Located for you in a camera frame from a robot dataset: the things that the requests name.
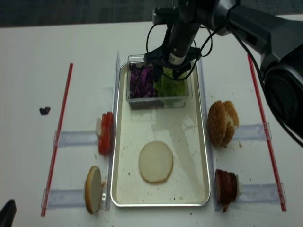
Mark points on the bun slice on tray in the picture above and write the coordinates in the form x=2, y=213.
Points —
x=155, y=162

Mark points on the shredded purple cabbage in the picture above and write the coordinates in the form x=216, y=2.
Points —
x=141, y=81

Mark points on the white pusher block left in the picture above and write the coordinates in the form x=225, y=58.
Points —
x=98, y=127

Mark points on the right red rail strip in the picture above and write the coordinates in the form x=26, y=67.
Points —
x=268, y=140

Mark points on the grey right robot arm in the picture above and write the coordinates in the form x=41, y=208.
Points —
x=278, y=41

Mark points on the clear rail lower right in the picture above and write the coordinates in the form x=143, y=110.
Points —
x=262, y=193

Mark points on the meat patties stack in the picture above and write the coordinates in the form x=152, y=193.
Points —
x=227, y=188

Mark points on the silver metal tray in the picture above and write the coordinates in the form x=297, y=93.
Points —
x=183, y=130

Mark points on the clear rail upper right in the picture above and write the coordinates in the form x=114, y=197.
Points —
x=253, y=132

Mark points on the left red rail strip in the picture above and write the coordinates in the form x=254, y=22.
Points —
x=59, y=127

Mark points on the clear rail lower left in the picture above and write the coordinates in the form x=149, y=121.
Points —
x=63, y=198

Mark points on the white pusher block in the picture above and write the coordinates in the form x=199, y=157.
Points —
x=98, y=127
x=239, y=189

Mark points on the clear vertical strip right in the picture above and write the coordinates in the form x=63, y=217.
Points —
x=206, y=113

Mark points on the clear rail upper left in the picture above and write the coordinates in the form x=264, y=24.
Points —
x=75, y=138

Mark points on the stray purple cabbage piece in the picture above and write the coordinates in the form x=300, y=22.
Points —
x=44, y=111

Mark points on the clear vertical strip left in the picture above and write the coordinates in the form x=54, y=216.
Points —
x=113, y=132

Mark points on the upright bun slice left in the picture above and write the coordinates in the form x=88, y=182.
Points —
x=93, y=190

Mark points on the clear rail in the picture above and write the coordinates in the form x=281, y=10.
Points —
x=262, y=193
x=75, y=138
x=63, y=198
x=253, y=132

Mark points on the clear plastic container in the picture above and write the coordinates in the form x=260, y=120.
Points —
x=153, y=102

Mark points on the white pusher block right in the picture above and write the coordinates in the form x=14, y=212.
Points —
x=239, y=189

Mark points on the red rail strip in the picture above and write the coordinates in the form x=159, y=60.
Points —
x=59, y=127
x=268, y=140

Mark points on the tomato slices stack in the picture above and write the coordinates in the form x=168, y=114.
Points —
x=104, y=144

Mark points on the sesame bun front half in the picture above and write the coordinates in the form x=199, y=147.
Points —
x=217, y=122

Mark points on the green lettuce pile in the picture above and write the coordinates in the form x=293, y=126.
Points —
x=167, y=87

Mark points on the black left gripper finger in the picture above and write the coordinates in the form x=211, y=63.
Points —
x=7, y=214

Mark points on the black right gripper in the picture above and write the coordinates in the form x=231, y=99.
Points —
x=176, y=52

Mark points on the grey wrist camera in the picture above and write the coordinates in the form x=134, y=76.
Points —
x=162, y=15

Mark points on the clear vertical strip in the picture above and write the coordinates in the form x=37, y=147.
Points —
x=206, y=113
x=113, y=132

